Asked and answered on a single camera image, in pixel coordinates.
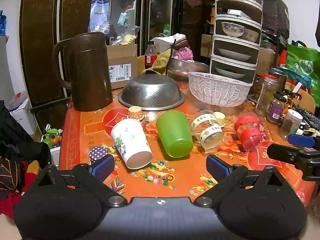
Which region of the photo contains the purple polka dot paper cup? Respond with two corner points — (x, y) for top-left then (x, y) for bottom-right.
(89, 146), (109, 165)

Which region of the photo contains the clear plastic cup with labels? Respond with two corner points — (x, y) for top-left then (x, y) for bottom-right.
(190, 110), (218, 134)

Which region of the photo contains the blue patterned bowl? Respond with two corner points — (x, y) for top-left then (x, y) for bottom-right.
(221, 22), (246, 37)

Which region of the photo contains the glass jar dark lid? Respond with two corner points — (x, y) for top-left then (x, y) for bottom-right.
(269, 67), (287, 93)

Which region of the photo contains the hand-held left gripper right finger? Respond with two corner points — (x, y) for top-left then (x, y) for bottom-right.
(194, 154), (284, 207)

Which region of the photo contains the cardboard box with label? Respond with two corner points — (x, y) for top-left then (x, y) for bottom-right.
(107, 44), (138, 90)

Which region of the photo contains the white paper cup green print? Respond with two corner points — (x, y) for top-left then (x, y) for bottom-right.
(111, 119), (153, 170)

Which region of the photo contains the tall glass jar red lid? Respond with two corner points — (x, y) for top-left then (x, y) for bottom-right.
(255, 74), (278, 117)

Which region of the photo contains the cola bottle red label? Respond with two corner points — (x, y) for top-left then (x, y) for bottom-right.
(144, 41), (157, 69)

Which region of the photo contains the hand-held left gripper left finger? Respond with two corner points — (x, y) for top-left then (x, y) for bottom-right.
(37, 154), (127, 207)

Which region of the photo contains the white plastic basket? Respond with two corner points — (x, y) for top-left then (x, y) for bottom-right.
(188, 71), (252, 107)

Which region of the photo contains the white lid jar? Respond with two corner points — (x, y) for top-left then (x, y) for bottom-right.
(279, 109), (303, 139)

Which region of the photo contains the steel basin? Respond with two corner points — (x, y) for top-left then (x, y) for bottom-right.
(167, 57), (210, 82)

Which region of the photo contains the black bag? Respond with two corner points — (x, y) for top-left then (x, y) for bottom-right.
(261, 0), (290, 48)

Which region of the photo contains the blue bottle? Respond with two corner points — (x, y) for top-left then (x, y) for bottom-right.
(0, 10), (7, 35)

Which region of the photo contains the brown plastic jug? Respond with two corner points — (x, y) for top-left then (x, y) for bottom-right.
(52, 32), (113, 112)

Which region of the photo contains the white plastic bag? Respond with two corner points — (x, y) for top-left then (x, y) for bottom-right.
(152, 37), (175, 53)

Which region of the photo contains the pink cloth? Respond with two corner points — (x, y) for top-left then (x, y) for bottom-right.
(175, 47), (194, 61)

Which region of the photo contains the purple label jar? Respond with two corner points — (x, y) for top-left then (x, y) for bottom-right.
(266, 94), (287, 123)

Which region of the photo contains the small green white packet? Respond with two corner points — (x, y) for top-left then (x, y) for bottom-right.
(117, 12), (129, 27)

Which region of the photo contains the steel colander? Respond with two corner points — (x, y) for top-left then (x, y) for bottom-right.
(117, 74), (185, 111)

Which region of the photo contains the white cardboard box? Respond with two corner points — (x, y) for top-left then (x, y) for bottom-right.
(6, 96), (37, 135)

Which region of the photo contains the red plastic cup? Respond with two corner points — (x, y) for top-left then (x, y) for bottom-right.
(234, 115), (263, 152)

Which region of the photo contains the white tiered dish rack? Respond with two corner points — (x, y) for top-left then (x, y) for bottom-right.
(209, 0), (263, 81)

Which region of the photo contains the olive cloth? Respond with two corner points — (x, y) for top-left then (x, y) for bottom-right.
(141, 47), (175, 75)

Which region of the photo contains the small white box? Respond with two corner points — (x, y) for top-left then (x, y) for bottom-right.
(227, 9), (252, 20)

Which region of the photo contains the clear glass cup taped band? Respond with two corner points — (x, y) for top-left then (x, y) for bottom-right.
(200, 125), (225, 153)

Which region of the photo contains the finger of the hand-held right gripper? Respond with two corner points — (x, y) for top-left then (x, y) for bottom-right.
(267, 143), (320, 180)
(287, 133), (320, 149)

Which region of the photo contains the green plastic cup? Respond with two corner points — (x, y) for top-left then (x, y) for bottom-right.
(156, 110), (194, 158)

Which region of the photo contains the clear bag of yellow snacks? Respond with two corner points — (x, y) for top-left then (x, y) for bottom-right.
(111, 26), (140, 46)

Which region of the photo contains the white plate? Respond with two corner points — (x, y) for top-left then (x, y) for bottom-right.
(215, 67), (247, 78)
(217, 47), (252, 61)

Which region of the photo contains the green shopping bag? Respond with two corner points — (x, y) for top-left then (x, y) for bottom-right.
(285, 44), (320, 103)

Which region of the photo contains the green orange toy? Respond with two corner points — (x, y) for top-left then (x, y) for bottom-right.
(41, 124), (62, 148)

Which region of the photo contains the blue snack bag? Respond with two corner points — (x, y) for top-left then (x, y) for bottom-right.
(89, 0), (112, 34)

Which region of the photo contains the dark wooden cabinet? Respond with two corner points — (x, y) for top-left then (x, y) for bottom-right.
(19, 0), (218, 130)

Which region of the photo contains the red patterned tablecloth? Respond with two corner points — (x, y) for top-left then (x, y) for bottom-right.
(59, 80), (317, 205)

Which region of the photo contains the dark clothing pile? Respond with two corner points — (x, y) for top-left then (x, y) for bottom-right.
(0, 100), (52, 218)

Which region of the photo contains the orange polka dot paper cup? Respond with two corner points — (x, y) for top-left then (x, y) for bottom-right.
(127, 106), (145, 121)

